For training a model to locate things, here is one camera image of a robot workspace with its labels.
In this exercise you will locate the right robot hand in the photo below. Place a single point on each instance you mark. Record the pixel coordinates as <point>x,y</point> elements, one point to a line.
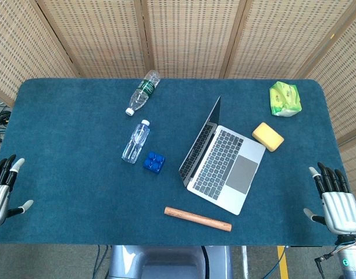
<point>341,212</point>

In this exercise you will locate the silver laptop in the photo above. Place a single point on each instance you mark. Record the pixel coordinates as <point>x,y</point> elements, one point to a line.
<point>224,162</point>

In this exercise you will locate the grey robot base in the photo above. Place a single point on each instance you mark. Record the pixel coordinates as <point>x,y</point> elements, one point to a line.
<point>166,261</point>

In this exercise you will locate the yellow floor tape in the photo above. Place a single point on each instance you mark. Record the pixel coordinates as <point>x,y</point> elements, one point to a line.
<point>282,261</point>

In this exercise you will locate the blue table mat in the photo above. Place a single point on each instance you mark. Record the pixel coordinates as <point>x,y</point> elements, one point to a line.
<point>79,145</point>

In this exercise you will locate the yellow sponge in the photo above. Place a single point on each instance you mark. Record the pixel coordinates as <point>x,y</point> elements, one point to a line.
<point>268,136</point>

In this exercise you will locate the white table leg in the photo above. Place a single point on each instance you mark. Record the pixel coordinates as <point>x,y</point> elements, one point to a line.
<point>245,261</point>

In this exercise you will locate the green tissue pack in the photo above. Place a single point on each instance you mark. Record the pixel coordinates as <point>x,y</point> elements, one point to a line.
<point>285,98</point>

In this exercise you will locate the bamboo screen panel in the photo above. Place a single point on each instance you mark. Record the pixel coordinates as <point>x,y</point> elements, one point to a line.
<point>346,72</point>
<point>192,35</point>
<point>93,35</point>
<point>282,35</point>
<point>15,43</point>

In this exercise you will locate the wooden stick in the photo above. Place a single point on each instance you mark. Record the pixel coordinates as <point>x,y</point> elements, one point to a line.
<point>198,219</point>

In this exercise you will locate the clear unlabelled water bottle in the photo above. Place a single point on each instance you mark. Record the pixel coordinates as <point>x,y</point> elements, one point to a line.
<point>135,142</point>

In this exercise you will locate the blue toy brick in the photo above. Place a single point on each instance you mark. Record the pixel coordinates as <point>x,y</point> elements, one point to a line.
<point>154,162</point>

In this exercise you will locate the green label plastic bottle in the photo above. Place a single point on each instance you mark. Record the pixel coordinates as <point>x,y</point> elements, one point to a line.
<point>141,94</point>

